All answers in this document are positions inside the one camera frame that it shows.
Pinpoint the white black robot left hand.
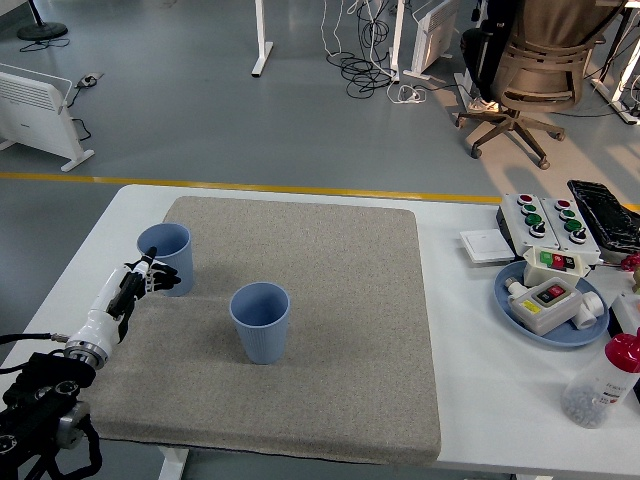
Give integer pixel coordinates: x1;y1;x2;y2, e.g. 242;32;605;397
74;247;182;349

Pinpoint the blue ribbed cup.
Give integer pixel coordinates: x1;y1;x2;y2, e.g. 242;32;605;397
136;223;195;298
229;282;292;366

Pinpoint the white table leg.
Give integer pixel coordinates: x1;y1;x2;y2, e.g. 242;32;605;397
158;446;190;480

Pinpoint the grey-brown mat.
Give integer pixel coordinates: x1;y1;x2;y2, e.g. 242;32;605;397
89;194;442;466

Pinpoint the white panel heater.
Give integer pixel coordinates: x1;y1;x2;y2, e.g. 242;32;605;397
0;63;96;173
403;0;460;81

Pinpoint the black round stand base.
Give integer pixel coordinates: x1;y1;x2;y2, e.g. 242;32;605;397
17;0;70;42

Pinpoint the white desk leg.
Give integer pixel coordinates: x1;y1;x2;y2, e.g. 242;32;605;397
591;0;640;125
250;0;275;79
387;0;406;84

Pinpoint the blue plate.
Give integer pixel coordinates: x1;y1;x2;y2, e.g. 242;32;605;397
493;259;611;349

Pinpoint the grey four-button control box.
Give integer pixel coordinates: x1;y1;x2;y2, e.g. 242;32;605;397
501;192;562;259
540;196;603;265

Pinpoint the person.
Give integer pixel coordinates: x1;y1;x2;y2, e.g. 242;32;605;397
459;0;521;114

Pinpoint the white pipe fitting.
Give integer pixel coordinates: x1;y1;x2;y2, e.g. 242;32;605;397
572;290;607;331

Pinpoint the beige office chair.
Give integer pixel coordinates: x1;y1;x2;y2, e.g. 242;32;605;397
455;0;626;170

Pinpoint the clear bottle red lid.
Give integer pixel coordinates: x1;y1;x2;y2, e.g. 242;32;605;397
560;332;640;430

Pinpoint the black plastic tray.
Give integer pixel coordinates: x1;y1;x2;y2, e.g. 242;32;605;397
567;178;640;254

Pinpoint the black cable bundle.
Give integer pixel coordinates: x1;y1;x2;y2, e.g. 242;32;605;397
327;0;401;99

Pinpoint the white wall switch plate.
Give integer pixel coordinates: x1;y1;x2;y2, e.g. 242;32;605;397
459;228;516;265

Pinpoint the white green-red switch box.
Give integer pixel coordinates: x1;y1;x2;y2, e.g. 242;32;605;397
523;245;593;289

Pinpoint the white red-black switch box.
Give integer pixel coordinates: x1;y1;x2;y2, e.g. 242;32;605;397
505;277;585;336

